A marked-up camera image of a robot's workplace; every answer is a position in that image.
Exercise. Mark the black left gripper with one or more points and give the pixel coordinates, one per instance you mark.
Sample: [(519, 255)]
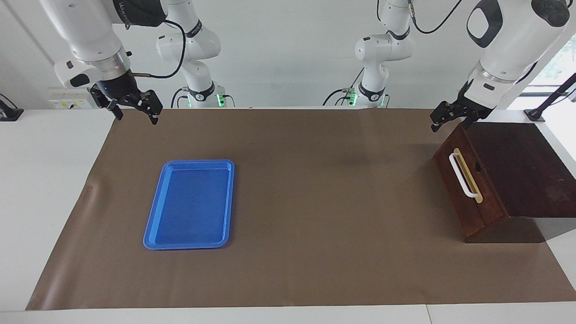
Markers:
[(474, 105)]

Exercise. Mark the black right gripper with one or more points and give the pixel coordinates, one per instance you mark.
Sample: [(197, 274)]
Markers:
[(122, 90)]

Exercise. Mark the dark wooden drawer cabinet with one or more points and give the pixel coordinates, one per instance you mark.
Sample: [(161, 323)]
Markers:
[(522, 166), (468, 189)]

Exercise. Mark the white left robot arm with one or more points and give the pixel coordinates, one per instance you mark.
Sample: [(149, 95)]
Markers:
[(513, 40)]

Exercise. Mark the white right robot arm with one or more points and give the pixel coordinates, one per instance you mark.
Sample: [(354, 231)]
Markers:
[(90, 36)]

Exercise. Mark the blue plastic tray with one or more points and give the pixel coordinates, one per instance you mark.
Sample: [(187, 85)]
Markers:
[(191, 207)]

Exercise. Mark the brown paper table mat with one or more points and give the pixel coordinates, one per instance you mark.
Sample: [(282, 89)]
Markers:
[(315, 225)]

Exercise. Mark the white wall socket box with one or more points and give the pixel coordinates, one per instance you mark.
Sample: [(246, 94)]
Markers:
[(69, 99)]

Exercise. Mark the black camera stand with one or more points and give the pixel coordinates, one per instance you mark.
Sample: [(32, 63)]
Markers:
[(551, 100)]

